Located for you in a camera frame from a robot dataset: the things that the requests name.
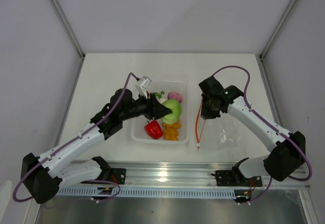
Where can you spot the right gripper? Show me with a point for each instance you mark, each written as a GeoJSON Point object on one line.
{"type": "Point", "coordinates": [206, 115]}

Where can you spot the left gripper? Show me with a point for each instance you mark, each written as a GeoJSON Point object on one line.
{"type": "Point", "coordinates": [155, 109]}

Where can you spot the white radish with leaves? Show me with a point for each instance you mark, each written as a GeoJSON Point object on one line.
{"type": "Point", "coordinates": [160, 96]}

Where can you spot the green cabbage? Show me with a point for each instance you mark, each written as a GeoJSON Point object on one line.
{"type": "Point", "coordinates": [176, 111]}

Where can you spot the clear zip top bag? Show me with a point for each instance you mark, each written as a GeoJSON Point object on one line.
{"type": "Point", "coordinates": [219, 133]}

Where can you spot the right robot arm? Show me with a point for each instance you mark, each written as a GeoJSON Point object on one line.
{"type": "Point", "coordinates": [286, 149]}

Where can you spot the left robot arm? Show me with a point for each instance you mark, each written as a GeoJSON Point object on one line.
{"type": "Point", "coordinates": [44, 175]}

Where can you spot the red bell pepper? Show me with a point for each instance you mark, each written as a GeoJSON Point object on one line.
{"type": "Point", "coordinates": [153, 129]}

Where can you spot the purple onion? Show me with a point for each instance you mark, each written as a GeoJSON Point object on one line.
{"type": "Point", "coordinates": [175, 95]}

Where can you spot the white plastic basket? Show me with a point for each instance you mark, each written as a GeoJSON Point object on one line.
{"type": "Point", "coordinates": [137, 131]}

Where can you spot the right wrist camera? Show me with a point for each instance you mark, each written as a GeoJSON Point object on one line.
{"type": "Point", "coordinates": [210, 84]}

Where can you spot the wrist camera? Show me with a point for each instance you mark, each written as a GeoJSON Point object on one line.
{"type": "Point", "coordinates": [141, 85]}
{"type": "Point", "coordinates": [210, 84]}

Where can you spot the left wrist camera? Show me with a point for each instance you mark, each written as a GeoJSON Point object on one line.
{"type": "Point", "coordinates": [141, 85]}

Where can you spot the aluminium mounting rail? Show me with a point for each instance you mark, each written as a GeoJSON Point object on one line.
{"type": "Point", "coordinates": [170, 175]}

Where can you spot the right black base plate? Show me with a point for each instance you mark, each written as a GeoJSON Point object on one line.
{"type": "Point", "coordinates": [234, 178]}

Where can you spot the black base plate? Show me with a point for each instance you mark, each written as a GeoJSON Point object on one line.
{"type": "Point", "coordinates": [117, 175]}
{"type": "Point", "coordinates": [234, 178]}

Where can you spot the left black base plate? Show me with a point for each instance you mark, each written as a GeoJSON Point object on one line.
{"type": "Point", "coordinates": [117, 175]}

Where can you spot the white slotted cable duct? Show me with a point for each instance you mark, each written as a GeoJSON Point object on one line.
{"type": "Point", "coordinates": [148, 192]}

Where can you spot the right aluminium frame post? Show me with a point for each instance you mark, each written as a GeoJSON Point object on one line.
{"type": "Point", "coordinates": [289, 9]}

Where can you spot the aluminium frame post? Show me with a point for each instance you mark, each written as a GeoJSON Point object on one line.
{"type": "Point", "coordinates": [289, 9]}
{"type": "Point", "coordinates": [58, 10]}

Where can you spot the left aluminium frame post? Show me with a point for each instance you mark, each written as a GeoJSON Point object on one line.
{"type": "Point", "coordinates": [58, 10]}

